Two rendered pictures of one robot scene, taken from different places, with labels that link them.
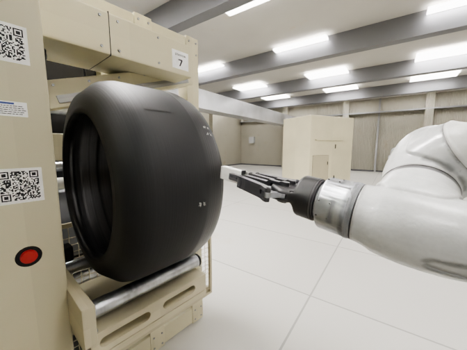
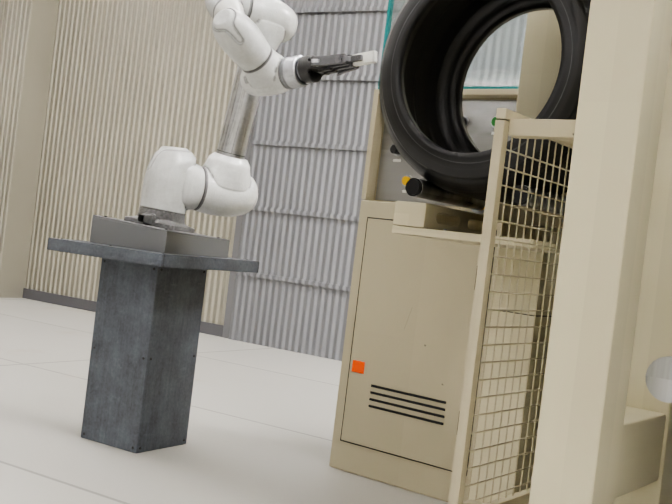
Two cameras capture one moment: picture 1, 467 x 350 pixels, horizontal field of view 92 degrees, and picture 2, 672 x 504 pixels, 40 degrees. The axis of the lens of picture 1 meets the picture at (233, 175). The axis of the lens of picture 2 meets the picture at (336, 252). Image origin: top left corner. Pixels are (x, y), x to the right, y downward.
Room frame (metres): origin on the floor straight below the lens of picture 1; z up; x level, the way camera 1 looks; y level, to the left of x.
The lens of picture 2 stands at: (2.96, -0.21, 0.75)
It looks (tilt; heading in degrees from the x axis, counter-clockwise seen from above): 1 degrees down; 175
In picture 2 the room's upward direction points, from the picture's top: 7 degrees clockwise
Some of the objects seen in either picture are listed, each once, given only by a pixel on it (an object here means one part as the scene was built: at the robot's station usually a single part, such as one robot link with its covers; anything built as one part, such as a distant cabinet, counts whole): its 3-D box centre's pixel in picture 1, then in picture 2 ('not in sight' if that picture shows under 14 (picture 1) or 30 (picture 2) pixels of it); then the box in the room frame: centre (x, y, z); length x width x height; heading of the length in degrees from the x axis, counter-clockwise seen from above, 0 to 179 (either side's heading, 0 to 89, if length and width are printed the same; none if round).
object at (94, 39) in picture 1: (116, 49); not in sight; (1.01, 0.49, 1.71); 0.61 x 0.25 x 0.15; 139
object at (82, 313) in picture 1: (67, 290); (530, 206); (0.59, 0.47, 0.90); 0.40 x 0.03 x 0.10; 49
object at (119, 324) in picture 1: (152, 301); (446, 220); (0.63, 0.25, 0.83); 0.36 x 0.09 x 0.06; 139
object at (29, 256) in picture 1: (28, 255); not in sight; (0.48, 0.46, 1.06); 0.03 x 0.02 x 0.03; 139
